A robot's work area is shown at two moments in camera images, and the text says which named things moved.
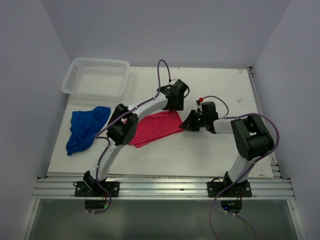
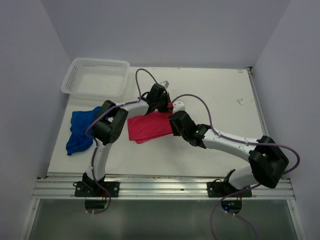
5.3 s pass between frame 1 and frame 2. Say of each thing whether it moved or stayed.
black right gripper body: moved
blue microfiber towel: stayed
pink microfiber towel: stayed
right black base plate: stayed
